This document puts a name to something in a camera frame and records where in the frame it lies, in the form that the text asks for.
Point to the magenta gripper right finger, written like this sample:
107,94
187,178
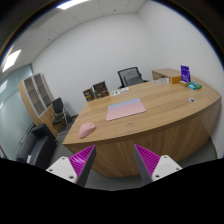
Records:
153,167

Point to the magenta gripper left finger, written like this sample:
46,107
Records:
76,168

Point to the pink gradient mouse pad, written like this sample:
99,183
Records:
124,109

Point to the dark grey sofa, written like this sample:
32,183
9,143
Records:
38,148

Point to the large wooden office desk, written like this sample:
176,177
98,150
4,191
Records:
170,125

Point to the black visitor chair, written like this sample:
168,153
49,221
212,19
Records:
59,113

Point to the dark book left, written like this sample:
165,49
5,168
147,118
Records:
89,94

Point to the white label card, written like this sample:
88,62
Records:
119,91

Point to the wooden glass-door bookcase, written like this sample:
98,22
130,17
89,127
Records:
38,101

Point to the orange cardboard box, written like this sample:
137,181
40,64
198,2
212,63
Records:
174,80

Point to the green teal box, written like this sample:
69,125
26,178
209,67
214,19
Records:
194,86

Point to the black mesh office chair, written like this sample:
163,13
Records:
130,76

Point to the wooden side cabinet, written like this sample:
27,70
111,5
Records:
166,72

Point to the blue acrylic sign stand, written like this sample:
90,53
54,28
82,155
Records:
185,74

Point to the ceiling light panel left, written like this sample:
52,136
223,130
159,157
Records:
11,59

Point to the ceiling light panel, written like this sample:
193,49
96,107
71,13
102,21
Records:
69,4
11,59

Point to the ceiling light panel top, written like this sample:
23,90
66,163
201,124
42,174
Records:
69,4

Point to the desk cable grommet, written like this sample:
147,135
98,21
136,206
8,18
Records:
191,100

